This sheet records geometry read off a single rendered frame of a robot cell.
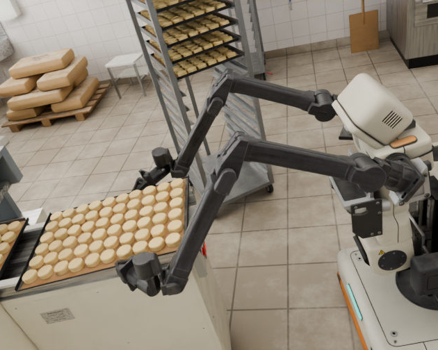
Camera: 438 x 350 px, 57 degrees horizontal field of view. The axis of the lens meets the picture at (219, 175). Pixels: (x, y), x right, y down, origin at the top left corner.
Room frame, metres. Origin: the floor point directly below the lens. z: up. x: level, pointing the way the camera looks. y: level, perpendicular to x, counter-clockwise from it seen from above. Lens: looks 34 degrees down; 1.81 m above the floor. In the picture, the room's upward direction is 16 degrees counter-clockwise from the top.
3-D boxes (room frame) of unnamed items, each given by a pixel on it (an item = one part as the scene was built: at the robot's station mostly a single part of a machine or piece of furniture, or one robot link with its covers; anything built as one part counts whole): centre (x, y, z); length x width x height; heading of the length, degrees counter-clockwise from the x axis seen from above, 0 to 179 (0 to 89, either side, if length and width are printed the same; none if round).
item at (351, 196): (1.09, -0.45, 0.86); 0.28 x 0.16 x 0.22; 174
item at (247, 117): (2.54, -0.23, 0.60); 0.64 x 0.03 x 0.03; 14
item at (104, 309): (1.19, 0.51, 0.45); 0.70 x 0.34 x 0.90; 85
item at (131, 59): (5.08, 0.70, 0.23); 0.44 x 0.44 x 0.46; 65
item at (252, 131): (2.54, -0.23, 0.51); 0.64 x 0.03 x 0.03; 14
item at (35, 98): (4.90, 1.80, 0.34); 0.72 x 0.42 x 0.15; 78
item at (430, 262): (1.01, -0.57, 0.55); 0.28 x 0.27 x 0.25; 174
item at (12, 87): (5.20, 1.98, 0.49); 0.72 x 0.42 x 0.15; 164
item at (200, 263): (1.16, 0.15, 0.77); 0.24 x 0.04 x 0.14; 175
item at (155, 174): (1.43, 0.27, 0.93); 0.07 x 0.07 x 0.10; 39
